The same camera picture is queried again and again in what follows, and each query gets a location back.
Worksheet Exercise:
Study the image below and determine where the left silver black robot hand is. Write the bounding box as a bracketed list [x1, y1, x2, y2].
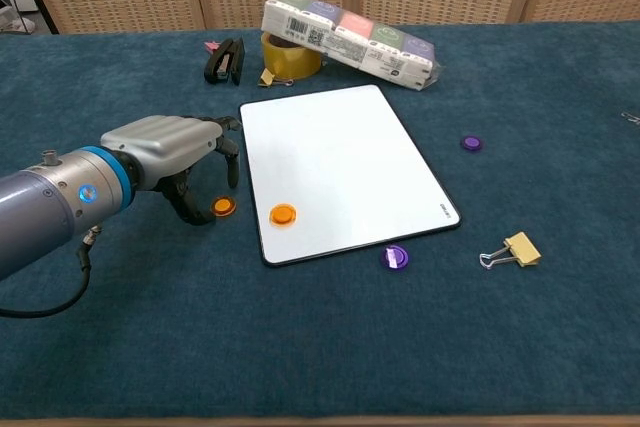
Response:
[100, 115, 245, 227]

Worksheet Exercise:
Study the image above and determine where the black stapler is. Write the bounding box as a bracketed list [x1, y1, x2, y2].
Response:
[203, 37, 246, 87]

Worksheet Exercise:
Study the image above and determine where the pocket tissue multipack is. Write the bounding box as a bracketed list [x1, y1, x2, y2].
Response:
[259, 0, 444, 93]

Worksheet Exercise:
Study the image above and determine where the yellow tape roll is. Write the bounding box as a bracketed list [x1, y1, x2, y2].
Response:
[261, 31, 323, 81]

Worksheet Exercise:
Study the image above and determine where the large tan binder clip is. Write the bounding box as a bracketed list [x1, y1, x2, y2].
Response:
[479, 231, 543, 270]

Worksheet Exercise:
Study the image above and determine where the orange round magnet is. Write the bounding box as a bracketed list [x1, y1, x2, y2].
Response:
[208, 196, 238, 221]
[269, 203, 298, 228]

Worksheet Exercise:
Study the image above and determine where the small tan binder clip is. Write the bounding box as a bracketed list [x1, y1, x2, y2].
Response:
[256, 69, 295, 89]

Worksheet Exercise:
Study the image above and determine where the blue felt table mat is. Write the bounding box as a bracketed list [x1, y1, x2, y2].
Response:
[0, 20, 640, 421]

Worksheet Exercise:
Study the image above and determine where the white magnetic board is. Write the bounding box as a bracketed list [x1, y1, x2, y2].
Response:
[239, 84, 462, 269]

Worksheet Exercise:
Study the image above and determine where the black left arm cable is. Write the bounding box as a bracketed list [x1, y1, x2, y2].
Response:
[0, 226, 105, 319]

